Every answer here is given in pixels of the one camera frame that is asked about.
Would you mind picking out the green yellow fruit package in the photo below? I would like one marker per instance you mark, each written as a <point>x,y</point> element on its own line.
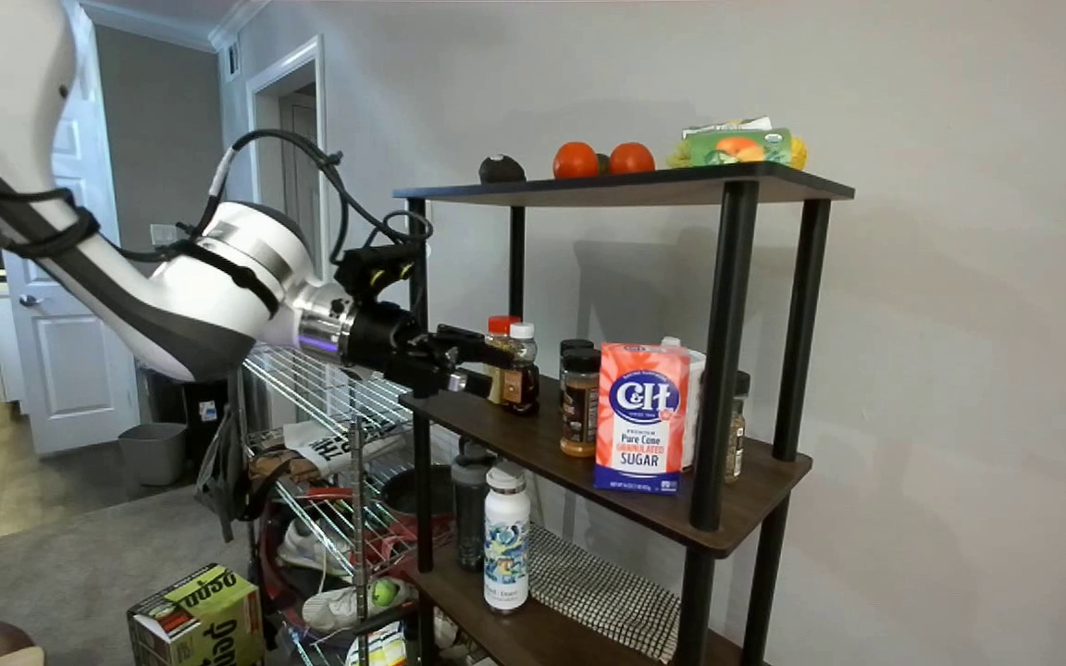
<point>742,147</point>

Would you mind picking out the grey flask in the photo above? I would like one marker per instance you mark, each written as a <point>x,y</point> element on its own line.
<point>470,512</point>

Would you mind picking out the white hallway door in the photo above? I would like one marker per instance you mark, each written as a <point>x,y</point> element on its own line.
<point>66,355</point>

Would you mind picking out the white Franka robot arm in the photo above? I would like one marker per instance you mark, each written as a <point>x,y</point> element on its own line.
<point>225,280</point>

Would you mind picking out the green yellow cardboard box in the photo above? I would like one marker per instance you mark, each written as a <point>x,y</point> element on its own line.
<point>193,614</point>

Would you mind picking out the white mesh bag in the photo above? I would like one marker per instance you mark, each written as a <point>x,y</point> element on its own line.
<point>601,598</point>

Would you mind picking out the spice jar behind post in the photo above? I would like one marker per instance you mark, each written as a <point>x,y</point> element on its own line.
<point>737,427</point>

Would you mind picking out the white plastic canister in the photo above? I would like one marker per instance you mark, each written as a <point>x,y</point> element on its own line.
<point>679,347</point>

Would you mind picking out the black avocado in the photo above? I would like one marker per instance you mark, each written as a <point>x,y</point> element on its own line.
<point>500,170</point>

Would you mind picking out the green ball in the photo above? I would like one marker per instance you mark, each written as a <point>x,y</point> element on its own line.
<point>382,592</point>

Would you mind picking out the dark spice jar white lid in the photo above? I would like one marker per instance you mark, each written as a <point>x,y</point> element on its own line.
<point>525,375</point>

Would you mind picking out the dark wood shelf unit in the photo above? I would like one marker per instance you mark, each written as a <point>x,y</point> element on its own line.
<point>723,373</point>

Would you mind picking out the orange tomato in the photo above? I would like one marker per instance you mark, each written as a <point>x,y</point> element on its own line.
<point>632,157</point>
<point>576,161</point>

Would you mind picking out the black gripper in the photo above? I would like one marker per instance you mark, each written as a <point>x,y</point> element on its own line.
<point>382,337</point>

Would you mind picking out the white water bottle blue print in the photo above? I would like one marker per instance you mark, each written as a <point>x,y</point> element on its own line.
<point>505,540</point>

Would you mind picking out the C&H sugar bag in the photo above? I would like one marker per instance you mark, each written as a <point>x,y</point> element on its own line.
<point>647,418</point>

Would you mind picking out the brown spice jar black lid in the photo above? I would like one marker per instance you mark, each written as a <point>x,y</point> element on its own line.
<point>580,411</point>

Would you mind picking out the grey waste bin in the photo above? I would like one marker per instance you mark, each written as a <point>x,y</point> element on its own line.
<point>155,450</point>

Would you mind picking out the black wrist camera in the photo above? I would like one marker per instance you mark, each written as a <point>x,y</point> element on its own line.
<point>374,264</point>

